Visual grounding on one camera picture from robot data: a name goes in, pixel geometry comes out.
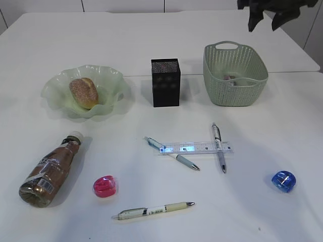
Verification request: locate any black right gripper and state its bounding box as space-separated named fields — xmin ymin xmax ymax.
xmin=237 ymin=0 xmax=318 ymax=32

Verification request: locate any large paper ball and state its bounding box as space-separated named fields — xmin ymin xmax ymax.
xmin=224 ymin=75 xmax=238 ymax=86

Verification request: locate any sesame bread roll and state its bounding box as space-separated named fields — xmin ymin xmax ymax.
xmin=69 ymin=77 xmax=99 ymax=109

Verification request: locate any brown drink bottle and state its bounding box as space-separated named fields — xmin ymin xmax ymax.
xmin=19 ymin=131 xmax=84 ymax=208

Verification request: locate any green woven plastic basket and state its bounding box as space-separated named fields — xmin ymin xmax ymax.
xmin=203 ymin=41 xmax=268 ymax=107

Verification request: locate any black pen holder box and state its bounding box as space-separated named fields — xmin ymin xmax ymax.
xmin=151 ymin=58 xmax=181 ymax=107

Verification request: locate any grey white pen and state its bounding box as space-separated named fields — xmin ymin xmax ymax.
xmin=211 ymin=123 xmax=227 ymax=173

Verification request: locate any blue pencil sharpener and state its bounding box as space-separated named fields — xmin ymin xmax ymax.
xmin=272 ymin=170 xmax=296 ymax=193

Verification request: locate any teal white pen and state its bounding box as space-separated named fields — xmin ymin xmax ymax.
xmin=144 ymin=137 xmax=200 ymax=171

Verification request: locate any green ruffled glass plate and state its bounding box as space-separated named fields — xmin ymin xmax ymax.
xmin=41 ymin=65 xmax=130 ymax=118

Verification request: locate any pink pencil sharpener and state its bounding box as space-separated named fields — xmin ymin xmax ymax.
xmin=93 ymin=175 xmax=118 ymax=198

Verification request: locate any cream white pen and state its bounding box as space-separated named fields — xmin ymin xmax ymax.
xmin=112 ymin=202 xmax=195 ymax=220

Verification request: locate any clear plastic ruler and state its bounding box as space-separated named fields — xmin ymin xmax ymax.
xmin=159 ymin=142 xmax=233 ymax=155

